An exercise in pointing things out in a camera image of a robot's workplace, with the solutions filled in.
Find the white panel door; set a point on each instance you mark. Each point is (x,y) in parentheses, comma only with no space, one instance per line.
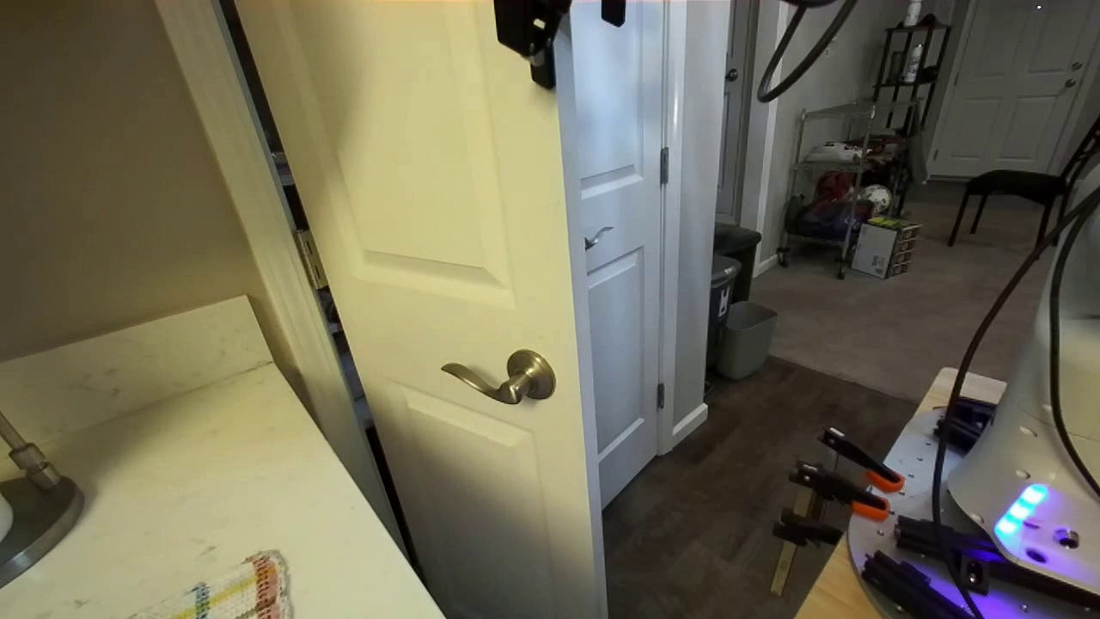
(619,330)
(433,172)

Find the metal door hinge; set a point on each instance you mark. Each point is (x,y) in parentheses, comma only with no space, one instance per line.
(666,167)
(310,258)
(662,398)

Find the satin nickel door lever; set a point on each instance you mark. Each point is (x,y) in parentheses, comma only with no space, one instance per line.
(530,376)
(597,237)

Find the white door jamb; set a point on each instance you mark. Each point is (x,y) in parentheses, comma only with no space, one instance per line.
(691,228)
(253,193)

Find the white room door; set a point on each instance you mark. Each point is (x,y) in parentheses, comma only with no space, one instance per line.
(1009,79)

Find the black trash can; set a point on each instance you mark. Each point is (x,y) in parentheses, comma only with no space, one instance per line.
(741,243)

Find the red bag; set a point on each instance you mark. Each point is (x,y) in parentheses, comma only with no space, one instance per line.
(843,189)

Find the white ball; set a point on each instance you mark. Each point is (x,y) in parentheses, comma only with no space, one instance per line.
(878,198)

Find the black shelf rack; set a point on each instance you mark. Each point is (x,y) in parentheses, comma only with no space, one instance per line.
(946,79)

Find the white cardboard box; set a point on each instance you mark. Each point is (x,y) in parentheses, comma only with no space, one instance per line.
(878,248)

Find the grey plastic bin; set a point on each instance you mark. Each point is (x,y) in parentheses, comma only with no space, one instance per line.
(749,341)

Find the black chair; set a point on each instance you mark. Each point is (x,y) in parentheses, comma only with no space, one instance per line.
(1015,180)

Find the black orange bar clamp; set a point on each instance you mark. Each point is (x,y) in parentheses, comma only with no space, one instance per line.
(831,483)
(846,448)

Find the grey metal mounting plate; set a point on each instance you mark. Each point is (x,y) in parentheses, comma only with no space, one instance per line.
(915,462)

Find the white vanity countertop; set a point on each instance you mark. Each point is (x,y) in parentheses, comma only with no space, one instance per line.
(192,457)

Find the white striped towel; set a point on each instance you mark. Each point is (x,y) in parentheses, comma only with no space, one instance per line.
(259,585)

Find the short black mounting bracket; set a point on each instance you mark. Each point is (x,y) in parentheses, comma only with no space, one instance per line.
(965,429)

